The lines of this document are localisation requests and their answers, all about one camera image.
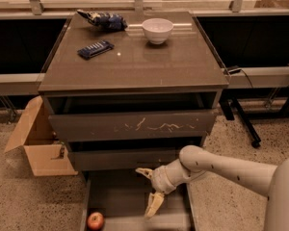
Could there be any grey bottom drawer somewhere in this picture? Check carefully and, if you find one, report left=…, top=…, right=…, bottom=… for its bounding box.
left=79, top=169, right=197, bottom=231

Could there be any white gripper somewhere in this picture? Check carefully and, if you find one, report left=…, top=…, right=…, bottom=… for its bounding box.
left=136, top=160, right=205, bottom=218

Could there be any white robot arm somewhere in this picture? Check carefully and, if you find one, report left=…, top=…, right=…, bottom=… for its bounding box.
left=136, top=145, right=289, bottom=231

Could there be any blue chip bag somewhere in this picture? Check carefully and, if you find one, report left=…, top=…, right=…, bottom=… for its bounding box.
left=77, top=10, right=128, bottom=31

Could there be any black wheeled stand leg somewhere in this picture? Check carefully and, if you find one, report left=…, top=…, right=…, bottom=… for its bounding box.
left=219, top=97, right=261, bottom=148

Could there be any white ceramic bowl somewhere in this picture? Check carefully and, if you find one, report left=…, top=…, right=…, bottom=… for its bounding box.
left=142, top=18, right=173, bottom=44

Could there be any dark blue snack bar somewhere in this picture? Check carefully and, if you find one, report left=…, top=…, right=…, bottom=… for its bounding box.
left=77, top=40, right=114, bottom=60

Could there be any red apple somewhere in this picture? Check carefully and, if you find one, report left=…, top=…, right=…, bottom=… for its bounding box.
left=87, top=212, right=104, bottom=231

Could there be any grey top drawer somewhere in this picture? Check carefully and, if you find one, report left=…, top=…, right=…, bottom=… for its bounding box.
left=48, top=92, right=219, bottom=142

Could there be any black cable with plug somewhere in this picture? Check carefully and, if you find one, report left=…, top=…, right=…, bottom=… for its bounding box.
left=223, top=64, right=255, bottom=90

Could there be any grey middle drawer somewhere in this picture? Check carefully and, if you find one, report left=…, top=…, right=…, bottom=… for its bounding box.
left=67, top=137, right=205, bottom=171

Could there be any grey drawer cabinet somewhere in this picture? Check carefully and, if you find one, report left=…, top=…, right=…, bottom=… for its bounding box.
left=38, top=11, right=229, bottom=175

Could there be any open cardboard box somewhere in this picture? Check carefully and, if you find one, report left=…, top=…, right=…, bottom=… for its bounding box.
left=5, top=96, right=78, bottom=176

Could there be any grey drawer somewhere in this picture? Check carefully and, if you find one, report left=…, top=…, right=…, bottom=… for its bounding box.
left=79, top=169, right=197, bottom=231
left=67, top=137, right=205, bottom=171
left=48, top=92, right=219, bottom=142

